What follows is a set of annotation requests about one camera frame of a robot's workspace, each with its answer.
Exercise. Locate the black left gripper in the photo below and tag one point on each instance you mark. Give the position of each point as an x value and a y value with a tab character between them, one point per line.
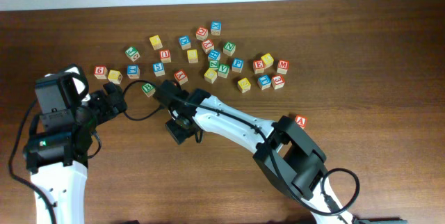
113	95

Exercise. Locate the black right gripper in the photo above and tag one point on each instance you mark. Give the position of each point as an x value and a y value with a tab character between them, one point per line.
176	115

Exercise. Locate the yellow S wooden block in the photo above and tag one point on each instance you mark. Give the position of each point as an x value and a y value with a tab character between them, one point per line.
244	85

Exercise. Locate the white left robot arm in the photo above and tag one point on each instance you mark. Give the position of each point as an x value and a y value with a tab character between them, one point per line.
60	136

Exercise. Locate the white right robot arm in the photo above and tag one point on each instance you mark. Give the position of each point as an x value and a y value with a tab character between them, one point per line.
286	155

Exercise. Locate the red K wooden block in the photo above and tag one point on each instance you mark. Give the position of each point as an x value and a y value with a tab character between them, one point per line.
181	77

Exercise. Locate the yellow W wooden block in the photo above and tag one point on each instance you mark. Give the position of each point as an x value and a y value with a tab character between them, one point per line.
115	77

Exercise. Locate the red 6 wooden block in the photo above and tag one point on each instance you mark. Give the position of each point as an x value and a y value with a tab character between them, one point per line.
101	72

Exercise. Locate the green B wooden block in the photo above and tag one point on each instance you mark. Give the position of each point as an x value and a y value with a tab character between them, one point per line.
148	89

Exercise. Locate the yellow C wooden block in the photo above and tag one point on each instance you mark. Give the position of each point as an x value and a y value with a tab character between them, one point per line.
210	75

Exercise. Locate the blue 5 wooden block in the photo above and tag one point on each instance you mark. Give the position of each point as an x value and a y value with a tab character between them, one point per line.
158	69

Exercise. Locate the blue I wooden block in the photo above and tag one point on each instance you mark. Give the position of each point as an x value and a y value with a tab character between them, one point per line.
133	71

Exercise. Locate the yellow middle wooden block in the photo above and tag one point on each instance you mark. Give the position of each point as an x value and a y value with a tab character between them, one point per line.
192	56

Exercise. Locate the green Z wooden block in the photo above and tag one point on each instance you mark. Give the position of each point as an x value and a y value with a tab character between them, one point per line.
214	64

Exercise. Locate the red U wooden block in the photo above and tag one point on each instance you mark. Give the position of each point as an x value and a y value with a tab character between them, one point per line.
165	56

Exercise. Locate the green V wooden block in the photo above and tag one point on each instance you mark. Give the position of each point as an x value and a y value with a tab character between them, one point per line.
223	70

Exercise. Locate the green J wooden block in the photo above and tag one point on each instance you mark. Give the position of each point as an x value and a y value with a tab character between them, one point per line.
132	53

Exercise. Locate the blue H wooden block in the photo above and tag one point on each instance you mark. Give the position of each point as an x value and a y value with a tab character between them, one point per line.
214	55

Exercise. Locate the blue D wooden block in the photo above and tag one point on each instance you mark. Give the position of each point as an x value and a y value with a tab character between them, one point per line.
185	42

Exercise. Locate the yellow top wooden block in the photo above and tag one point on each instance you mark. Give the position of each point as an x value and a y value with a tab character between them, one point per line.
156	42

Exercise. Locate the blue P wooden block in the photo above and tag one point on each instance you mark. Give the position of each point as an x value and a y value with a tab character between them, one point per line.
237	65

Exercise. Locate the green N wooden block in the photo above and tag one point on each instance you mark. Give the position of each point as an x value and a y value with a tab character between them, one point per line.
229	48

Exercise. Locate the red Q wooden block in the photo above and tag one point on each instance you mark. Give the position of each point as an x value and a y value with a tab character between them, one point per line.
202	33

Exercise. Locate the blue X wooden block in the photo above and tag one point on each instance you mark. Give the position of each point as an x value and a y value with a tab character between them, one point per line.
216	28

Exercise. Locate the blue E wooden block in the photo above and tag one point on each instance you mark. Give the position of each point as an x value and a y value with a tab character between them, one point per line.
264	82

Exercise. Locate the red E wooden block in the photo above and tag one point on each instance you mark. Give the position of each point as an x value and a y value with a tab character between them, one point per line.
258	66

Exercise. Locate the yellow right wooden block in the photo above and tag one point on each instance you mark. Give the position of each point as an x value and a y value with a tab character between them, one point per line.
268	60

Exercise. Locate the red 3 wooden block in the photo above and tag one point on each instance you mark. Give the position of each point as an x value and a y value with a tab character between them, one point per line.
277	81

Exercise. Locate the red M wooden block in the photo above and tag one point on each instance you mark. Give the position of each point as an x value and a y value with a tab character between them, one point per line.
282	66

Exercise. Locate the red A wooden block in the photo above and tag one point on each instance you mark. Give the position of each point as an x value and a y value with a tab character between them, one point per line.
301	121

